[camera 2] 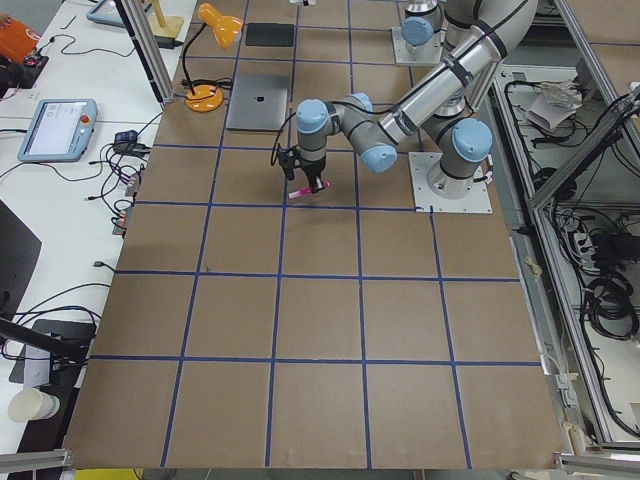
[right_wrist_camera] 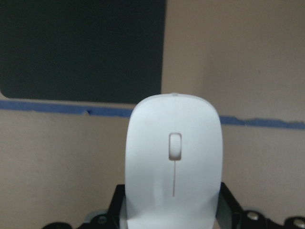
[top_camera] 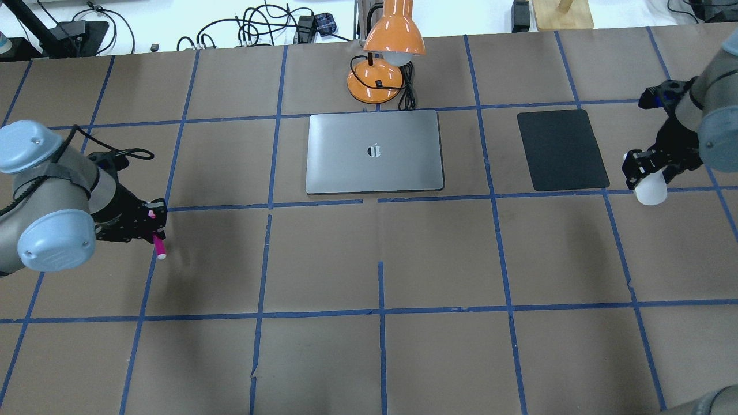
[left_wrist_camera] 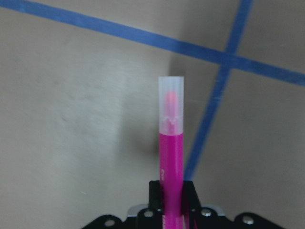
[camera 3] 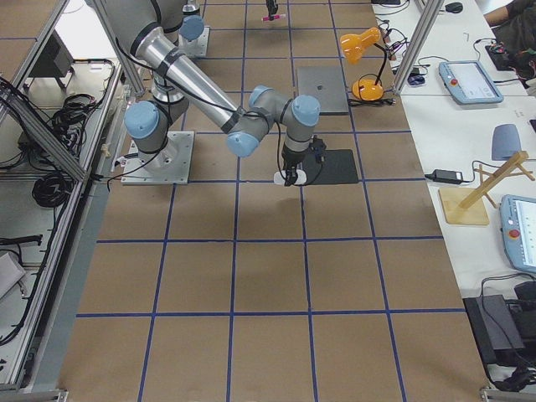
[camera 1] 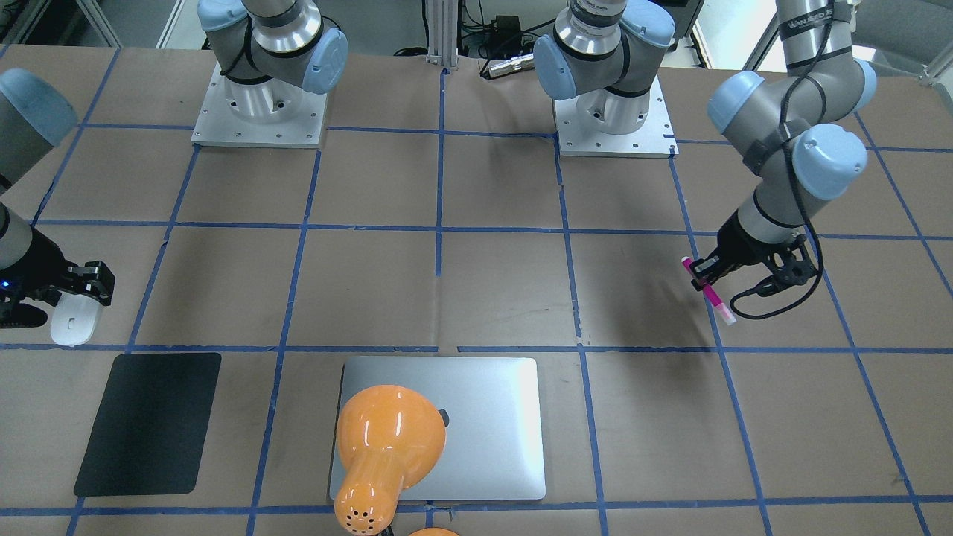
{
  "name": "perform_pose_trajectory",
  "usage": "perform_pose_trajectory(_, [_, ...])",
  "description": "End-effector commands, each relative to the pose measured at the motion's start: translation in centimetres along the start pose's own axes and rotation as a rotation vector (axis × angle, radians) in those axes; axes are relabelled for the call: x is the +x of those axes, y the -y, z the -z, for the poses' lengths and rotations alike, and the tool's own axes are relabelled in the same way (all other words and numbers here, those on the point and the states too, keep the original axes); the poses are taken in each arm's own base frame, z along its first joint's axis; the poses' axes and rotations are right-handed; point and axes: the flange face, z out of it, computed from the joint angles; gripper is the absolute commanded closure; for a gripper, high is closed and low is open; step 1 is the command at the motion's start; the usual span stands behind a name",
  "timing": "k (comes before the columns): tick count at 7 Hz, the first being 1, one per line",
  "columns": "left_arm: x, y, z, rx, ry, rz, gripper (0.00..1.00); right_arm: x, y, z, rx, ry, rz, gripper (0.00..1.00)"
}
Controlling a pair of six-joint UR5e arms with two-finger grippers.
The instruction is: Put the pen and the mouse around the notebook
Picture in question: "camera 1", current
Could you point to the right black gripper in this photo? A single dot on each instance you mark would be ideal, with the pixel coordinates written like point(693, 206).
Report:
point(41, 269)

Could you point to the grey office chair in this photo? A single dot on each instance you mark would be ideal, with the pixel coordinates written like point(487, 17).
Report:
point(909, 38)

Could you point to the aluminium frame post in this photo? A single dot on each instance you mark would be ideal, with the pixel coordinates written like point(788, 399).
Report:
point(442, 33)

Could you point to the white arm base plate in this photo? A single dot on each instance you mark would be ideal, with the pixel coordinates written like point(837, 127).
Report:
point(610, 138)
point(273, 114)

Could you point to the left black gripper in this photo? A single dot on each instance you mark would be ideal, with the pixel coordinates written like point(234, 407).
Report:
point(736, 240)

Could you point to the orange desk lamp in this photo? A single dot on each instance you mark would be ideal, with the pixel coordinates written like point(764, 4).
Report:
point(388, 439)

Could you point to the black power adapter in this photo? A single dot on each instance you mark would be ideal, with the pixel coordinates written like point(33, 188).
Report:
point(505, 26)

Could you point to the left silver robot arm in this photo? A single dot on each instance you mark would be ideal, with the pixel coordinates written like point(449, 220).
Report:
point(606, 54)

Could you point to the black mousepad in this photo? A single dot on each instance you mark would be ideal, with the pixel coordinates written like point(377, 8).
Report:
point(148, 436)

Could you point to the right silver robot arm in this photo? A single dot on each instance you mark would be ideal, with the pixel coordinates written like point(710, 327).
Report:
point(270, 54)

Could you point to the silver laptop notebook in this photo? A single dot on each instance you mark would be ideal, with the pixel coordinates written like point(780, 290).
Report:
point(494, 449)

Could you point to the white computer mouse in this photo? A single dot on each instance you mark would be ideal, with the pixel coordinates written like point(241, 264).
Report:
point(74, 319)

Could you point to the pink pen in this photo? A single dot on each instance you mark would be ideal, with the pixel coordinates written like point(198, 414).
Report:
point(712, 297)

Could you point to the silver cable connector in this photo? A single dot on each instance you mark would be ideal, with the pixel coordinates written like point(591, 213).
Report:
point(507, 67)

